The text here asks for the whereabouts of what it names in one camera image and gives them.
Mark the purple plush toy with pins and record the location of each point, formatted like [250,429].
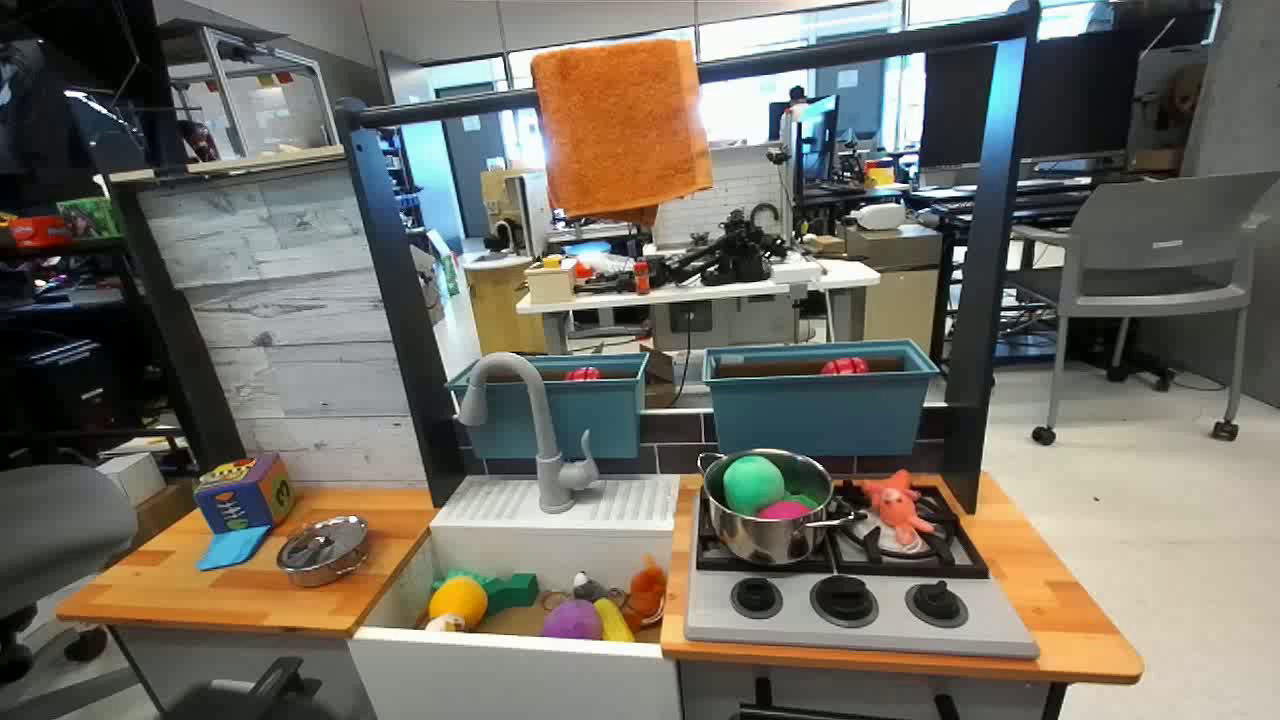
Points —
[570,618]

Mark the grey toy faucet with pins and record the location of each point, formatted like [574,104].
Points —
[545,452]

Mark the clear storage box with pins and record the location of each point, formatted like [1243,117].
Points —
[265,104]

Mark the black monitor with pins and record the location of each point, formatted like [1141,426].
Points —
[1065,102]

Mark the grey wood backsplash panel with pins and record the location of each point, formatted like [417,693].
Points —
[283,320]

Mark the yellow green plush pineapple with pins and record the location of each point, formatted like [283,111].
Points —
[462,601]

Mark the black stove knob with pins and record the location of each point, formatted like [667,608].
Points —
[756,597]
[939,601]
[847,597]

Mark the orange plush toy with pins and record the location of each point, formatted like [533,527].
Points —
[647,597]

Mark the wooden toy kitchen counter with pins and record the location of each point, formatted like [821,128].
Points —
[173,584]

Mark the white toy sink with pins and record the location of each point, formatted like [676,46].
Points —
[533,535]

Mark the white background table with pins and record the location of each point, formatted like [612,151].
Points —
[747,286]

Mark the grey office chair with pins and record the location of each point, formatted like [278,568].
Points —
[55,527]

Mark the orange towel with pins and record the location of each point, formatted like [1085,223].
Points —
[620,127]

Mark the grey toy stove top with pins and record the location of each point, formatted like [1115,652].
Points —
[992,626]

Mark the small metal bowl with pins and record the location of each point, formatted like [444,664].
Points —
[320,546]

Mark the pink toy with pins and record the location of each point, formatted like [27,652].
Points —
[843,367]
[583,372]

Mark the steel cooking pot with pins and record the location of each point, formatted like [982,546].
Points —
[767,539]

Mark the green ball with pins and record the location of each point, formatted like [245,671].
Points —
[754,480]

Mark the orange plush lobster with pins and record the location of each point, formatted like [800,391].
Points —
[897,504]

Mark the black kitchen frame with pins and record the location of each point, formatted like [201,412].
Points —
[997,202]

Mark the grey plastic chair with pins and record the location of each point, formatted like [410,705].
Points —
[1161,240]

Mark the pink plush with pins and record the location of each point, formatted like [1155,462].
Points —
[785,511]

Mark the colourful soft cube toy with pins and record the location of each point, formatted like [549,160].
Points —
[245,496]

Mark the black machine on table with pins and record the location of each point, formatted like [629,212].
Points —
[740,249]

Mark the grey small toy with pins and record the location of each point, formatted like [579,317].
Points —
[587,584]

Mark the teal storage bin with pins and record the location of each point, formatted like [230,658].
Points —
[813,412]
[602,412]

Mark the yellow toy banana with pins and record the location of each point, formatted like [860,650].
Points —
[612,621]

